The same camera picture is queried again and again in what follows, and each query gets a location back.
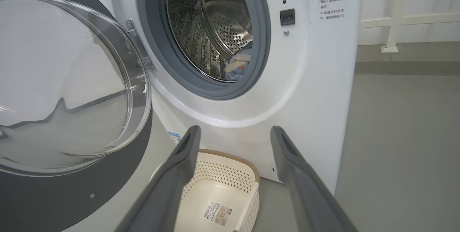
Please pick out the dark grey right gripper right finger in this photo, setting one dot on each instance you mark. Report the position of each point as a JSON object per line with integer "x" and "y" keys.
{"x": 305, "y": 192}

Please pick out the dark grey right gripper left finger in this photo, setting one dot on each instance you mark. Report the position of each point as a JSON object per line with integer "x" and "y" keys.
{"x": 161, "y": 192}

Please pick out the round dark washing machine door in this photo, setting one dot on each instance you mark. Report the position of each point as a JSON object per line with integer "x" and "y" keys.
{"x": 72, "y": 196}

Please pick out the blue cartoon print garment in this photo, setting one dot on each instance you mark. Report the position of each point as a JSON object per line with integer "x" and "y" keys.
{"x": 237, "y": 68}

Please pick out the white front-load washing machine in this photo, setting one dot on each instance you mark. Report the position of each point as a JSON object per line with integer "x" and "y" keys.
{"x": 316, "y": 81}

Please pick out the cream perforated laundry basket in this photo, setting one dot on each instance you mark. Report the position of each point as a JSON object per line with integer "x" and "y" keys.
{"x": 215, "y": 189}

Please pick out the paper label sticker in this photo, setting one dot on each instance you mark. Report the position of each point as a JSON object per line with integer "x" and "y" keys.
{"x": 217, "y": 213}

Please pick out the white metal railing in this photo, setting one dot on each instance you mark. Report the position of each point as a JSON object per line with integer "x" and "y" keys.
{"x": 395, "y": 20}

